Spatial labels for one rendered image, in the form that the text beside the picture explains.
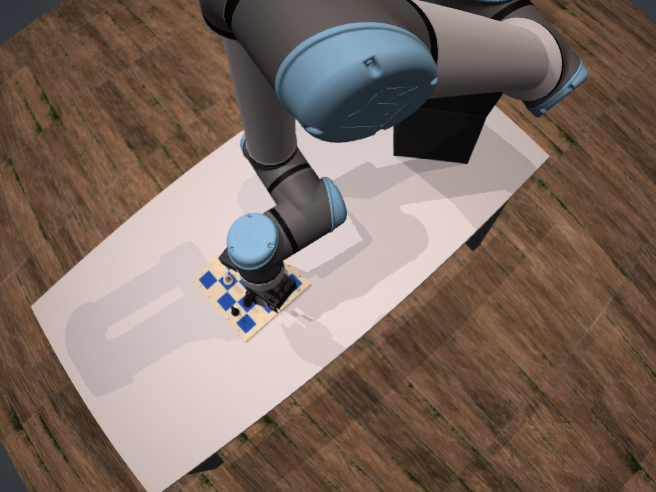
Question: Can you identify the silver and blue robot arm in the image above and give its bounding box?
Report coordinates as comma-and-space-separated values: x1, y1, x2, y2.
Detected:
199, 0, 588, 291

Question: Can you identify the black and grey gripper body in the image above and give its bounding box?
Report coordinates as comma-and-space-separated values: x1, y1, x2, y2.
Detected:
246, 273, 297, 313

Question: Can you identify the blue and cream chessboard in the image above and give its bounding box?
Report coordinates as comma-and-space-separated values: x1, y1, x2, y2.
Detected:
191, 251, 311, 342

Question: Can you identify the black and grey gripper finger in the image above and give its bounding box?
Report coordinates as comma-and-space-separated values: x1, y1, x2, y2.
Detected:
245, 290, 271, 310

